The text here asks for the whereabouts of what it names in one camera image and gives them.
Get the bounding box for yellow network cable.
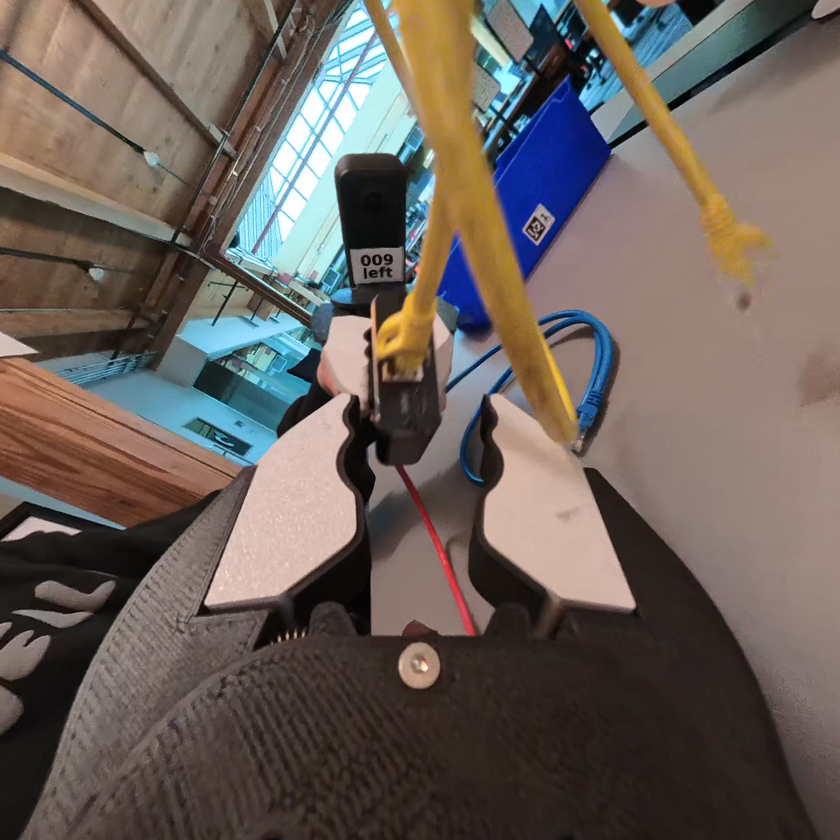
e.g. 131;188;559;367
363;0;775;447

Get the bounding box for black network splitter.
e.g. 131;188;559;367
367;293;442;466

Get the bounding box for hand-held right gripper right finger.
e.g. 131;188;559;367
468;394;637;614

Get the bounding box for blue network cable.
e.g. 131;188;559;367
446;310;616;488

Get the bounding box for person's black printed sweatshirt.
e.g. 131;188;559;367
0;489;227;840

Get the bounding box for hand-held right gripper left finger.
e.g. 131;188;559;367
203;395;365;613

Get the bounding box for blue plastic bin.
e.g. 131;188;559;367
436;75;613;329

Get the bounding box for red network cable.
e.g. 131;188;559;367
395;462;478;637

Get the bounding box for grey desk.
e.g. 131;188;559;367
367;0;840;840
591;0;815;145

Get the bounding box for person's left hand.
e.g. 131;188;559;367
317;348;347;396

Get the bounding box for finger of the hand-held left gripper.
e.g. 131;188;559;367
430;328;455;409
326;315;374;414

